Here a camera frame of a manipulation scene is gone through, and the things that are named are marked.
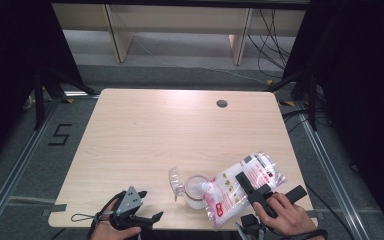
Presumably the dark curtain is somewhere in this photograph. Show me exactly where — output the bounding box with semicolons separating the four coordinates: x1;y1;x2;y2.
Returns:
282;0;384;232
0;0;85;172

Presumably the aluminium floor rail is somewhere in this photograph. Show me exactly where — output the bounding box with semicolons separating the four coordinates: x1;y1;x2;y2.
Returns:
292;102;369;240
0;95;64;232

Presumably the black wrist strap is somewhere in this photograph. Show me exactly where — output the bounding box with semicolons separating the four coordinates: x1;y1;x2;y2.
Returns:
281;228;330;240

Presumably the clear glass jar with handle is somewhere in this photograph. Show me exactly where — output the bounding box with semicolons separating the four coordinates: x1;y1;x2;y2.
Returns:
168;165;214;211

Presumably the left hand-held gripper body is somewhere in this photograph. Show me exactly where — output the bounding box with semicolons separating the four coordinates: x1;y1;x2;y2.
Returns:
109;185;144;231

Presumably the person's right hand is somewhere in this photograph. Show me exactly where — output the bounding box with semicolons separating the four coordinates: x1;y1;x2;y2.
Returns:
252;192;319;237

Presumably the black metal stand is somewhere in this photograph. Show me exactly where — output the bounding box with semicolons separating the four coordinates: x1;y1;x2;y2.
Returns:
33;65;98;131
265;69;318;132

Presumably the light wooden shelf unit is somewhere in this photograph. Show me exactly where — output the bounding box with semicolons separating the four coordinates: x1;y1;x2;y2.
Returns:
51;3;308;67

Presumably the bundle of black hanging cables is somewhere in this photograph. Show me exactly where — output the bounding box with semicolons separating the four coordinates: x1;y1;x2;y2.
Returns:
246;8;298;80

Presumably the black floor cable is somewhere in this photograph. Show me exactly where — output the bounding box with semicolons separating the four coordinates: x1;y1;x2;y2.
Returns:
305;182;358;240

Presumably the red and white pouch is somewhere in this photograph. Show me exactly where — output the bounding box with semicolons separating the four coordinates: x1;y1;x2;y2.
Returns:
202;152;287;230

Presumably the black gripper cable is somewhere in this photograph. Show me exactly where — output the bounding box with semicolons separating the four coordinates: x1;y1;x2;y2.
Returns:
86;190;128;240

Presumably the person's left hand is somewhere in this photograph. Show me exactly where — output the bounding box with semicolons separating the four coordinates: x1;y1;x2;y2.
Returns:
89;198;142;240

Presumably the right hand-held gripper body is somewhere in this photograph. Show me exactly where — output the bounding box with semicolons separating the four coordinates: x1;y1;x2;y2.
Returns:
234;184;309;240

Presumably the thin wrist cord loop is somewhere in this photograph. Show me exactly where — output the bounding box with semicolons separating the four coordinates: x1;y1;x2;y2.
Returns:
70;212;114;224

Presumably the thin white floor cable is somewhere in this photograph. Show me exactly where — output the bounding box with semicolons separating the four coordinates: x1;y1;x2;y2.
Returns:
133;34;268;85

